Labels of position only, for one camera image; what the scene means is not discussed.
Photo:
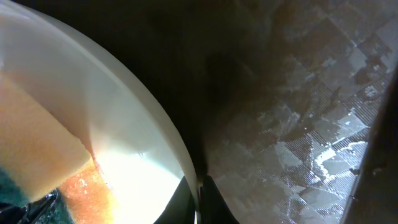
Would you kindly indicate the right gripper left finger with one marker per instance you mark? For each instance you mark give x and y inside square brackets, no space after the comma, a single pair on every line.
[181,207]

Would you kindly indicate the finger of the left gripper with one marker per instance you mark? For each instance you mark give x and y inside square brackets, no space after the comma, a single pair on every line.
[27,214]

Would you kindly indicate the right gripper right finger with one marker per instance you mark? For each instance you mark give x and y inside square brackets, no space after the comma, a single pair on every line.
[214,209]

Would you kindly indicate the green yellow sponge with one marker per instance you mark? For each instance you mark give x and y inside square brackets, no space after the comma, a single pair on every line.
[37,153]

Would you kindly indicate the large brown serving tray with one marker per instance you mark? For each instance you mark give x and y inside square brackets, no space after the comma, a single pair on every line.
[289,105]

